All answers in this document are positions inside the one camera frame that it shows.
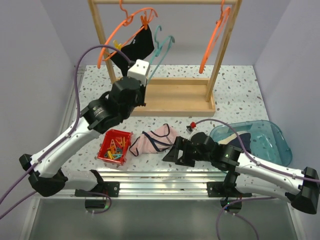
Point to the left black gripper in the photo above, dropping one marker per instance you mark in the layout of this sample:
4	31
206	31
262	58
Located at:
143	90

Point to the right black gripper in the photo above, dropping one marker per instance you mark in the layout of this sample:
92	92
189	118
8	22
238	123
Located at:
181	144

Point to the pink underwear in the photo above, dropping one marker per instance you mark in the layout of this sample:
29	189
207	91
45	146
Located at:
154	141

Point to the teal clip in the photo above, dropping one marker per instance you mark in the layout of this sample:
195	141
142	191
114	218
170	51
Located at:
115	156

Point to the teal hanger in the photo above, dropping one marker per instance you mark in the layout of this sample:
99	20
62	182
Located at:
168	41

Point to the orange hanger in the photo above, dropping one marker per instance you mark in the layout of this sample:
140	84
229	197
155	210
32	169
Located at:
219	26
150	12

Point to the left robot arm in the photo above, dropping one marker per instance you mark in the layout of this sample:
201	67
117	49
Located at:
46	176

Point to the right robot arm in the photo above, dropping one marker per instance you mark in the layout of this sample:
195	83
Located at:
248	174

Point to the black underwear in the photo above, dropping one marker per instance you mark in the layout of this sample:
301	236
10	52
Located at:
140	47

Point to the yellow clip on left hanger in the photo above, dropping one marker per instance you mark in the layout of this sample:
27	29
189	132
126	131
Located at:
117	45

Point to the orange clip on left hanger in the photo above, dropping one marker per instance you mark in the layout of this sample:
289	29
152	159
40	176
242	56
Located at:
144	21

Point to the red bin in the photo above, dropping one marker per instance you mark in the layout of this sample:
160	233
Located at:
110	134

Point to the wooden clothes rack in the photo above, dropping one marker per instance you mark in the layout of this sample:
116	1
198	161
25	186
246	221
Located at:
186	96

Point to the blue transparent tray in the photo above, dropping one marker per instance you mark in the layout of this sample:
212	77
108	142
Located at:
261	138

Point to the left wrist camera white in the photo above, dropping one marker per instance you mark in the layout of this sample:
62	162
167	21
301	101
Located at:
139	71

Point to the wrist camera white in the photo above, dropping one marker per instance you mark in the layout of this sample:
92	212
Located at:
191	127
139	71

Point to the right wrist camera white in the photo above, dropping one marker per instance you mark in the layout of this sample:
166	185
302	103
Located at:
191	127

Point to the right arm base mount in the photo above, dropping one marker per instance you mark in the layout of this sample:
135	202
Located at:
225	188

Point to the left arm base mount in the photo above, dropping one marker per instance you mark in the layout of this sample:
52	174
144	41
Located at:
107	188

